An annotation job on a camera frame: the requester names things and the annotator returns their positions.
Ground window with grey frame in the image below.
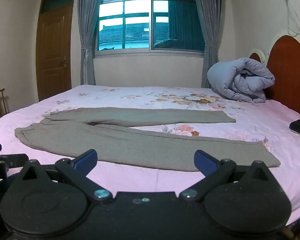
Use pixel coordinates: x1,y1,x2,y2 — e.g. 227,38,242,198
94,0,205,59

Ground brown wooden headboard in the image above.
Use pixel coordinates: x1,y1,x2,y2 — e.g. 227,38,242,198
249,30,300,118

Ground bed with pink floral sheet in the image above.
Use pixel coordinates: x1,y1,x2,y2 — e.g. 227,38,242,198
0,84,300,228

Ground rolled blue duvet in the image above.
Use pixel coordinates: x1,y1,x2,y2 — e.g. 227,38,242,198
207,57,275,103

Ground grey curtain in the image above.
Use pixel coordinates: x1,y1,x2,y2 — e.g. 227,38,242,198
191,0,227,88
76,0,105,85

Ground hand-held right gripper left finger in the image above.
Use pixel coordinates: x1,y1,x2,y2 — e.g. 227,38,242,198
21,149,113,202

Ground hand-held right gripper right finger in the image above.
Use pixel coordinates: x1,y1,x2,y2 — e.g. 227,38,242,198
179,149,269,202

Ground brown wooden door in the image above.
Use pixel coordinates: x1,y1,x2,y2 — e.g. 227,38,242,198
36,0,77,102

